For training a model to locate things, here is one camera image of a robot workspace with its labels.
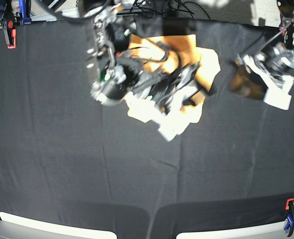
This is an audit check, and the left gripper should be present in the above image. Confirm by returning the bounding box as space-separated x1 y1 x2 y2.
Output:
229 54 294 100

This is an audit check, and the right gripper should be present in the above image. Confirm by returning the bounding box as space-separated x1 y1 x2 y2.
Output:
132 62 201 117

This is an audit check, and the yellow t-shirt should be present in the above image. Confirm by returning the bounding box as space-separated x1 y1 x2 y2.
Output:
126 34 222 124

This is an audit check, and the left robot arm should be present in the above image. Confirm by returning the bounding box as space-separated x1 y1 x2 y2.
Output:
230 0 294 104

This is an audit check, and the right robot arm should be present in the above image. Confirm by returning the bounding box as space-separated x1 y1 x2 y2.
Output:
78 0 200 121

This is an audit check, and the black table cloth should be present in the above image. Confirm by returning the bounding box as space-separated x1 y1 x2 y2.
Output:
0 18 294 239

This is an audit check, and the blue clamp bottom right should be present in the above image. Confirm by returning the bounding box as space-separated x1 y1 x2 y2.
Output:
284 198 294 238

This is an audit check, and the blue clamp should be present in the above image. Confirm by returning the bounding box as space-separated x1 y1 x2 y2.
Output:
15 0 32 25
284 198 294 238

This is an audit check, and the blue clamp top left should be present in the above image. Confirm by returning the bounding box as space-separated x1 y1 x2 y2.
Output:
15 0 32 25

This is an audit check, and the red black clamp left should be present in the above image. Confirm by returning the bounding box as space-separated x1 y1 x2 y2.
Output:
1 20 16 49

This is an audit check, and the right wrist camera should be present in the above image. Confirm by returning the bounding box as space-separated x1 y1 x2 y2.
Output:
157 106 190 142

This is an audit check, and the black cable bundle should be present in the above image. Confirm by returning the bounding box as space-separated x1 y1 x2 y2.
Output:
117 0 212 19

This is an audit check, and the thick black cable loop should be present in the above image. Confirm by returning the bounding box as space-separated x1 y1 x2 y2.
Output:
34 0 113 24

